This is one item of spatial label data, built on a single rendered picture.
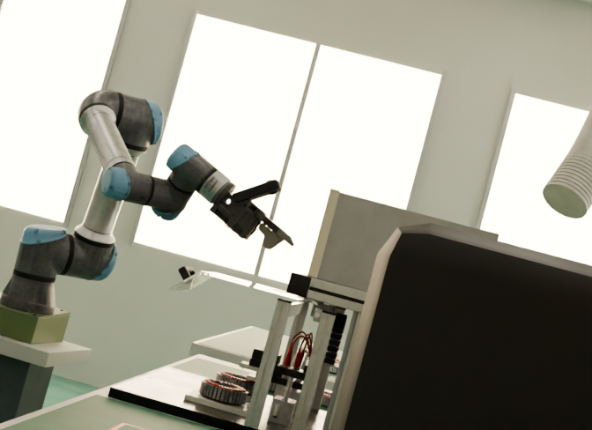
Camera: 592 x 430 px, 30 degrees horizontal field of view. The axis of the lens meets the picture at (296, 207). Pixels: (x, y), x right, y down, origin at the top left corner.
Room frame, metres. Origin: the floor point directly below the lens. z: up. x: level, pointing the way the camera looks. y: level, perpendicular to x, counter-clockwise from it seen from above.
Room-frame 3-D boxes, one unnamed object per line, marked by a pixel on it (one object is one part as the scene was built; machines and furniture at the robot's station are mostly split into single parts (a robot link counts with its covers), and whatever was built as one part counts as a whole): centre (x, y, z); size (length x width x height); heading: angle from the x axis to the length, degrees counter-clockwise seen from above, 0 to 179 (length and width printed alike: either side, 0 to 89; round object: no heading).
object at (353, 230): (2.69, -0.28, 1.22); 0.44 x 0.39 x 0.20; 174
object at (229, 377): (2.85, 0.03, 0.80); 0.11 x 0.11 x 0.04
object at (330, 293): (2.70, -0.28, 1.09); 0.68 x 0.44 x 0.05; 174
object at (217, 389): (2.61, 0.05, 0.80); 0.11 x 0.11 x 0.04
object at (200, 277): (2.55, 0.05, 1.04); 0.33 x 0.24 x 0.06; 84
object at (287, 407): (2.60, -0.09, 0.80); 0.07 x 0.05 x 0.06; 174
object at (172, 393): (2.73, 0.02, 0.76); 0.64 x 0.47 x 0.02; 174
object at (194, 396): (2.61, 0.05, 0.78); 0.15 x 0.15 x 0.01; 84
